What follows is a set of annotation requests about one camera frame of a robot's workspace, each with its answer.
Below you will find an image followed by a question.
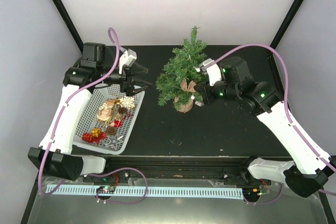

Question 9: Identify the white ball light string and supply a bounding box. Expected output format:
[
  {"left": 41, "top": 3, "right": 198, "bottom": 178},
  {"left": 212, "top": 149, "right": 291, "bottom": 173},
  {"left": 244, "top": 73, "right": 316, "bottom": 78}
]
[{"left": 181, "top": 50, "right": 202, "bottom": 101}]

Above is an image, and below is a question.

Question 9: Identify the brown burlap bow ornament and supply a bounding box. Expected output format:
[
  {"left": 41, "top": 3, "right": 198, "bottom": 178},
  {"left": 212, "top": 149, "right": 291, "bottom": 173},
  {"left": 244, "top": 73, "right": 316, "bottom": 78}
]
[{"left": 180, "top": 79, "right": 196, "bottom": 93}]

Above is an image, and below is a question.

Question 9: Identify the red santa ornament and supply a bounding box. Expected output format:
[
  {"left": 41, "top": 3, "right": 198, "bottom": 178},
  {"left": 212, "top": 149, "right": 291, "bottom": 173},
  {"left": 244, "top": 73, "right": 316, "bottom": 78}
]
[{"left": 109, "top": 114, "right": 131, "bottom": 127}]

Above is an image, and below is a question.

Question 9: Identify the small green christmas tree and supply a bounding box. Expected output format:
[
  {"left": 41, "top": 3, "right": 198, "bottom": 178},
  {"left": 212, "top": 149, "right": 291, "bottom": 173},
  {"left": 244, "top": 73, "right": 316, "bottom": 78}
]
[{"left": 156, "top": 26, "right": 207, "bottom": 113}]

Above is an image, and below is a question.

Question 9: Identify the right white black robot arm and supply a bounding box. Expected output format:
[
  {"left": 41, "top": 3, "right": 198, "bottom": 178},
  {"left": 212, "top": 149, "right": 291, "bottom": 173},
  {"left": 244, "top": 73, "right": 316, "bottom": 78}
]
[{"left": 194, "top": 57, "right": 335, "bottom": 198}]

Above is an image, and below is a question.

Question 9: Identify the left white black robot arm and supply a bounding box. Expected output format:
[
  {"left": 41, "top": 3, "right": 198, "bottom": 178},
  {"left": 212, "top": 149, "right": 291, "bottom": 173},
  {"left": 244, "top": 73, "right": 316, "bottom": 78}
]
[{"left": 28, "top": 42, "right": 150, "bottom": 182}]

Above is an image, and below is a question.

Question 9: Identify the white snowflake ornament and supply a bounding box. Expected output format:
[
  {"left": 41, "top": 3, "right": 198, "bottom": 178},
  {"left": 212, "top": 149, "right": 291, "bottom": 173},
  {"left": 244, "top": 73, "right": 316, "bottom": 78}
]
[{"left": 119, "top": 96, "right": 135, "bottom": 110}]

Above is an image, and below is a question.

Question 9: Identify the clear light battery box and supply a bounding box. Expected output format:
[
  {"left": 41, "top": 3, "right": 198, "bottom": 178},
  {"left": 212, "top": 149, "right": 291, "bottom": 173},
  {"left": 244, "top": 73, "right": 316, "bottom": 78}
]
[{"left": 195, "top": 100, "right": 204, "bottom": 107}]

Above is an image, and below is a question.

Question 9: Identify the small dark pine cone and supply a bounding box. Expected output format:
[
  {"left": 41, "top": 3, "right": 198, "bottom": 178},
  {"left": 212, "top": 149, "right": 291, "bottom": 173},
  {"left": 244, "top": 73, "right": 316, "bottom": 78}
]
[{"left": 118, "top": 106, "right": 128, "bottom": 114}]

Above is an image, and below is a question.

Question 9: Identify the white perforated plastic basket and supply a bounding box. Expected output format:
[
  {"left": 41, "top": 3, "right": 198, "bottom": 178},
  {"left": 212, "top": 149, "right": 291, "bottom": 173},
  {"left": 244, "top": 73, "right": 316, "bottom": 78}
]
[{"left": 73, "top": 84, "right": 145, "bottom": 155}]

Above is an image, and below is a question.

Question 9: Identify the brown pine cone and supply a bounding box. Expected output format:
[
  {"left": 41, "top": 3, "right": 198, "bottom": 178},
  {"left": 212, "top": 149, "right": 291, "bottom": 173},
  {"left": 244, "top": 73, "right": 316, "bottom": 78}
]
[{"left": 106, "top": 126, "right": 117, "bottom": 135}]

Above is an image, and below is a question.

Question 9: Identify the gold gift box ornament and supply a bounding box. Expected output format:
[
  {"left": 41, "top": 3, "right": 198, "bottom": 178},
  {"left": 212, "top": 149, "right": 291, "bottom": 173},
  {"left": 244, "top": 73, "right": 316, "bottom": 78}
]
[{"left": 91, "top": 127, "right": 102, "bottom": 138}]

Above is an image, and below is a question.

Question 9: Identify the silver star ornament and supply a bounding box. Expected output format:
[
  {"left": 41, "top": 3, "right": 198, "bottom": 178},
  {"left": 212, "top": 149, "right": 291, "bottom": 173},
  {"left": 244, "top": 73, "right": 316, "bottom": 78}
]
[{"left": 106, "top": 135, "right": 124, "bottom": 151}]

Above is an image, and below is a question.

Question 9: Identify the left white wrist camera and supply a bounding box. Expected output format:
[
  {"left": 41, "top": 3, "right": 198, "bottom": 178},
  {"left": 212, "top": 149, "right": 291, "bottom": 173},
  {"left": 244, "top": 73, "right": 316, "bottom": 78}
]
[{"left": 119, "top": 49, "right": 137, "bottom": 74}]

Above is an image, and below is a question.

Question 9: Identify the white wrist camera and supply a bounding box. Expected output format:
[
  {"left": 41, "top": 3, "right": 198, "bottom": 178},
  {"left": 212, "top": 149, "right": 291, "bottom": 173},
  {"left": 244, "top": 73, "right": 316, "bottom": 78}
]
[
  {"left": 199, "top": 58, "right": 222, "bottom": 86},
  {"left": 119, "top": 49, "right": 137, "bottom": 74}
]

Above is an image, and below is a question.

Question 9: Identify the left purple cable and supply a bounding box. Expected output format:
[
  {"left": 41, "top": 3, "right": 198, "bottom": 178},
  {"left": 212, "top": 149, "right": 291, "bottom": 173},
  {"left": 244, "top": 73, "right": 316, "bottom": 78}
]
[{"left": 37, "top": 27, "right": 148, "bottom": 205}]

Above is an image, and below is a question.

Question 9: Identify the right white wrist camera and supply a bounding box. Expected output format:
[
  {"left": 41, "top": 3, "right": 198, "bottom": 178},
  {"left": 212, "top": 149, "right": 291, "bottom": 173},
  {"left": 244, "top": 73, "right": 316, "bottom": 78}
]
[{"left": 199, "top": 58, "right": 222, "bottom": 86}]

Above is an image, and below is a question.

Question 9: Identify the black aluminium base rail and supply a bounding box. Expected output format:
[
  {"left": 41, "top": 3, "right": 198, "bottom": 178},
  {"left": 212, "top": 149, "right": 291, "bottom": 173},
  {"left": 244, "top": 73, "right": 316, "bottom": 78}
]
[{"left": 41, "top": 155, "right": 323, "bottom": 185}]

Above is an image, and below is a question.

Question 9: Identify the left black frame post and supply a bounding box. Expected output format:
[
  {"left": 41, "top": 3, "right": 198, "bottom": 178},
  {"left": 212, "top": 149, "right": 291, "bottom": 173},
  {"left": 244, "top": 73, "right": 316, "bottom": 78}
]
[{"left": 52, "top": 0, "right": 83, "bottom": 52}]

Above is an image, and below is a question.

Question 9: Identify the black frame post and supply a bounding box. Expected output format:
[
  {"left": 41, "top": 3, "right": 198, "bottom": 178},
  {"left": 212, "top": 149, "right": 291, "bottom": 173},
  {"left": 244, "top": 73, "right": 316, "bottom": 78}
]
[
  {"left": 270, "top": 0, "right": 305, "bottom": 49},
  {"left": 52, "top": 0, "right": 83, "bottom": 52}
]

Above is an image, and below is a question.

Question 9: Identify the white slotted cable duct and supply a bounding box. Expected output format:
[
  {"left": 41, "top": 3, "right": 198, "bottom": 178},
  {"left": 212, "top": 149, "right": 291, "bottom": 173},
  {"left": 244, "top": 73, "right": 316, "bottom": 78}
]
[{"left": 54, "top": 185, "right": 244, "bottom": 200}]

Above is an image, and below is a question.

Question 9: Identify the right black frame post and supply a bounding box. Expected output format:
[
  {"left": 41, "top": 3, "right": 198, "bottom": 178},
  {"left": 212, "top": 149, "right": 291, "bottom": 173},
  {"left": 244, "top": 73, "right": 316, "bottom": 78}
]
[{"left": 270, "top": 0, "right": 305, "bottom": 49}]

